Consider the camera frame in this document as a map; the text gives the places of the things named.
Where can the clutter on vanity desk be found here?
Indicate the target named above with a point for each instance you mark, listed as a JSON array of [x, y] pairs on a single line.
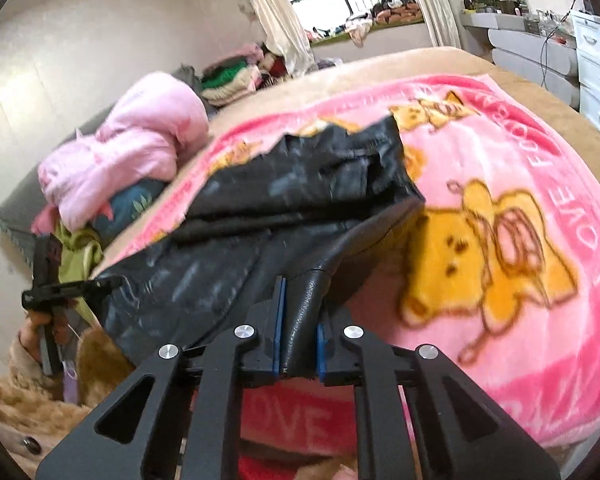
[[495, 5]]

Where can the pink quilt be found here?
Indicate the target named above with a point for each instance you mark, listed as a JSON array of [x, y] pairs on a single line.
[[140, 130]]

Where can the red garment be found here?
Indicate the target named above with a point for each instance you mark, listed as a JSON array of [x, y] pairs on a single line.
[[260, 467]]

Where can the grey vanity desk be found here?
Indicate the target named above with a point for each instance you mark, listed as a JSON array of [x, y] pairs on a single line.
[[530, 55]]

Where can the black leather jacket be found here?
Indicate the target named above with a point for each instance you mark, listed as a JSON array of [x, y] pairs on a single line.
[[205, 260]]

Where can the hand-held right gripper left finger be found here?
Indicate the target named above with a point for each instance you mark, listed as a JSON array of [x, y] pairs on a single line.
[[279, 325]]

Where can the green cloth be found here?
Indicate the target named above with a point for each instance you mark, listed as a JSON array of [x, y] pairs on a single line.
[[80, 255]]

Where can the pile of folded clothes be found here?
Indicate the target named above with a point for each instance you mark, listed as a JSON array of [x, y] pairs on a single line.
[[225, 80]]

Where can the white curtain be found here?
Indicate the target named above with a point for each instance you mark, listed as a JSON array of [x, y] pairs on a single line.
[[435, 0], [275, 15]]

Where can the bed with beige sheet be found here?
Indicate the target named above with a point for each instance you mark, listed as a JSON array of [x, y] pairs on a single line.
[[380, 67]]

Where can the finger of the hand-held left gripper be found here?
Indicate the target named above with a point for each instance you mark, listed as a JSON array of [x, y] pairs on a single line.
[[90, 285]]

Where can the pink printed blanket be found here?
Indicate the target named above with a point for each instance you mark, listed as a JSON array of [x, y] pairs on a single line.
[[505, 160]]

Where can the person's left hand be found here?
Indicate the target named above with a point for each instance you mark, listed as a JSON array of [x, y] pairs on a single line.
[[30, 332]]

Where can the clothes on window sill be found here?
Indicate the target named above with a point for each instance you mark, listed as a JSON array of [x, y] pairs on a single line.
[[380, 15]]

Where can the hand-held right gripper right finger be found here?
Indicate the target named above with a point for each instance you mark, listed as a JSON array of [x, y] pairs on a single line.
[[322, 355]]

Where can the white dresser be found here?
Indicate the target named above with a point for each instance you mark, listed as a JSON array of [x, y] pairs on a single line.
[[597, 75]]

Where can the blue floral duvet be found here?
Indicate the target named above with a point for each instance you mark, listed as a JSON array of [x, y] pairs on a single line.
[[130, 205]]

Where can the grey cloth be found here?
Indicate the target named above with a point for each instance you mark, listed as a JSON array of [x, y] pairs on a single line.
[[15, 220]]

